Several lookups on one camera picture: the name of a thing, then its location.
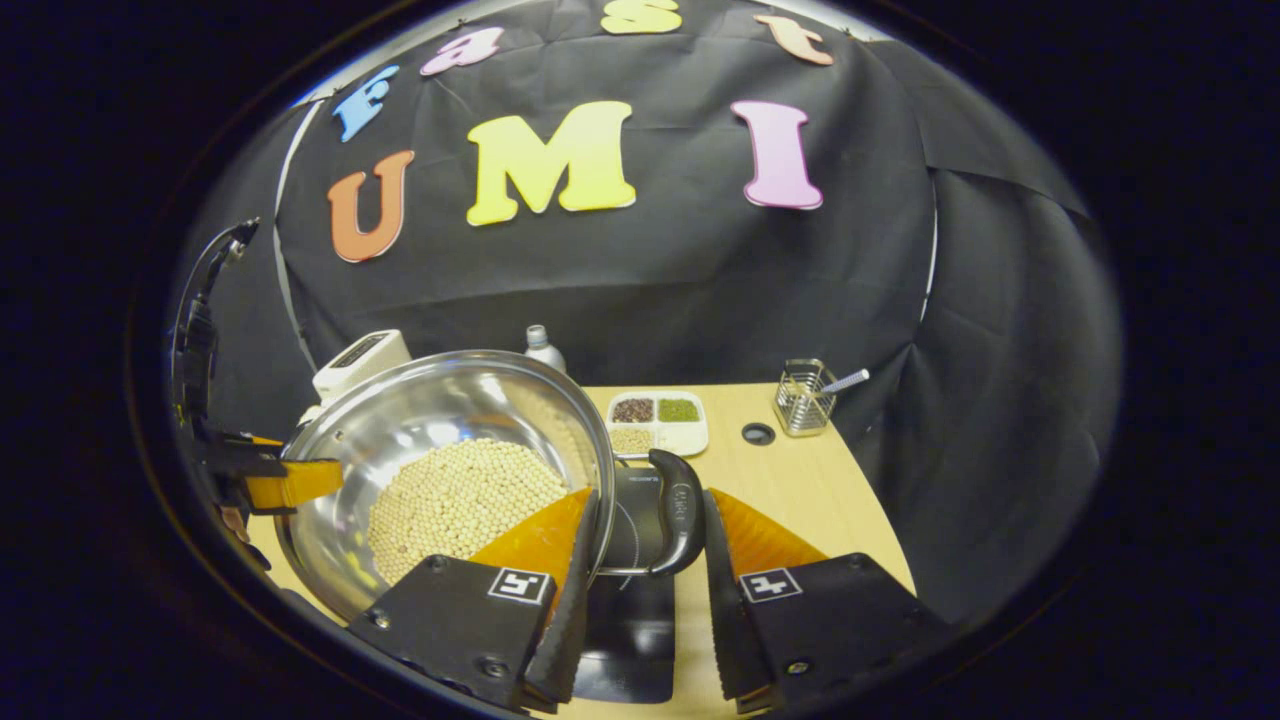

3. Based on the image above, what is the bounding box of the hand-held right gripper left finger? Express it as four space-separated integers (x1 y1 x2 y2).
348 487 601 715

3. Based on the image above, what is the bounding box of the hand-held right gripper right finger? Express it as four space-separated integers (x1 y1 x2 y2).
702 487 951 715

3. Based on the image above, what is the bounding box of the black induction cooktop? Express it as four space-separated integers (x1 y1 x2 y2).
575 465 681 704

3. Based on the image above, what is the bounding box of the stainless steel pot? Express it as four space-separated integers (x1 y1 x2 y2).
275 349 707 623

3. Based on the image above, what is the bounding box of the pile of yellow soybeans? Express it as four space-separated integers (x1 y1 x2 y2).
366 438 569 587

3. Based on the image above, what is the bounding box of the white toaster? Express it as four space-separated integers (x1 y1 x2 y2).
300 329 413 426

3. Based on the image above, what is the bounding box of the divided dish of beans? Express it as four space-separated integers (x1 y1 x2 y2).
606 390 710 461

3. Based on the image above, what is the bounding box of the printed metal bottle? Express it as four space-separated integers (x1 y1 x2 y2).
525 324 568 375

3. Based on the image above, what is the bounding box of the metal wire basket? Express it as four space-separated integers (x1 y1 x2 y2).
773 359 871 438

